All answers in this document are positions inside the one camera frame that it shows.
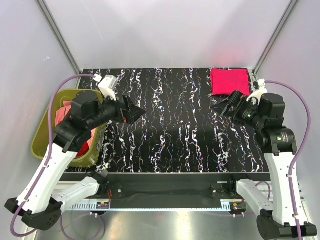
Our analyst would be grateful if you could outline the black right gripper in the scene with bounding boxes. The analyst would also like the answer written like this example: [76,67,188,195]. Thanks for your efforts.
[210,90,266,131]

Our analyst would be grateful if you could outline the magenta pink t-shirt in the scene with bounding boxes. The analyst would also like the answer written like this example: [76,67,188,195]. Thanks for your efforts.
[210,68,250,96]

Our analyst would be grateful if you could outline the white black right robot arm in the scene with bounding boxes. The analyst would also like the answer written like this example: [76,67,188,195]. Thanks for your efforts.
[211,90,318,240]

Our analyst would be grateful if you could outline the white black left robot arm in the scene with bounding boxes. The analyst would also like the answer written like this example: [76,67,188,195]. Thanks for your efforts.
[4,90,146,231]

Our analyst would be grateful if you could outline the light pink shirt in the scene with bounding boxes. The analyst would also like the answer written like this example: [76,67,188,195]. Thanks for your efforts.
[90,128,100,150]

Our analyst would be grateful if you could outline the red folded shirt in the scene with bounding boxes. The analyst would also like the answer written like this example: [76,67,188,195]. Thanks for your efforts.
[76,140,92,159]

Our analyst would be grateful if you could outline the salmon pink shirt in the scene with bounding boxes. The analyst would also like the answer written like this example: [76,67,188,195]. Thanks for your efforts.
[54,101,72,126]

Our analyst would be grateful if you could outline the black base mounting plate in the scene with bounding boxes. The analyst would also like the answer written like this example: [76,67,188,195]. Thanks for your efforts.
[53,172,270,210]

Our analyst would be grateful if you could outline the olive green plastic bin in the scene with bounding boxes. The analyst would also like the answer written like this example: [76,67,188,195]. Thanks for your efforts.
[31,88,106,168]

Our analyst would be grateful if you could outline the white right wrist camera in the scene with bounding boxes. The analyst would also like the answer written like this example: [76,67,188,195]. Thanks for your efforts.
[246,78,268,105]

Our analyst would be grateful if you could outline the aluminium right frame post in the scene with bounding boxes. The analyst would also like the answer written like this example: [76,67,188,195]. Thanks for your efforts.
[252,0,300,76]

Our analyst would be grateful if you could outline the aluminium frame post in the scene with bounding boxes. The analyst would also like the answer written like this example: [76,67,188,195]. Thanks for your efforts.
[252,0,300,76]
[35,0,82,74]

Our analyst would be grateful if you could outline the aluminium left frame post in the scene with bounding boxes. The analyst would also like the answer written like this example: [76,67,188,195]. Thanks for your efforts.
[35,0,82,74]

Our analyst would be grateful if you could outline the white slotted cable duct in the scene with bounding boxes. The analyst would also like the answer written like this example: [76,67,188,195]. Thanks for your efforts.
[67,200,231,212]

